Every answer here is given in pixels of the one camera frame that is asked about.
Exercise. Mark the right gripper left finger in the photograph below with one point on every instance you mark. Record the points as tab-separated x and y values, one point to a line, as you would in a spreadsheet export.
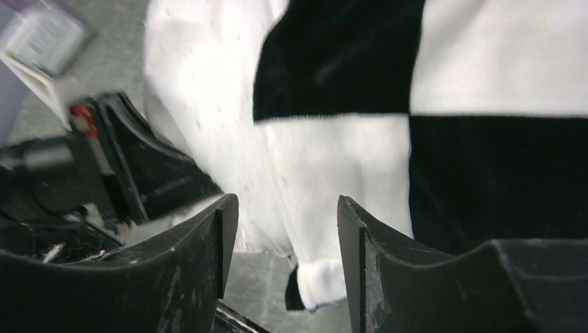
168	283

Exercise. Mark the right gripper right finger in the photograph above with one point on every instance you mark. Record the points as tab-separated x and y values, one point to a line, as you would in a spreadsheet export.
396	284

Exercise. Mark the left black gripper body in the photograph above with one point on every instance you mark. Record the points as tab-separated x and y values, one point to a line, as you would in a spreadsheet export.
147	178

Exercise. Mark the white pillow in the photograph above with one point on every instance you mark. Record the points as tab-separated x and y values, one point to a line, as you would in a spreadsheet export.
200	60

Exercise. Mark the black white checkered pillowcase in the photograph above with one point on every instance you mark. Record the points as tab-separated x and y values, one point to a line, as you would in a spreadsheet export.
454	122

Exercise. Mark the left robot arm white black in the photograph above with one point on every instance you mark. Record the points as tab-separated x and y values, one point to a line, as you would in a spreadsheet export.
71	192

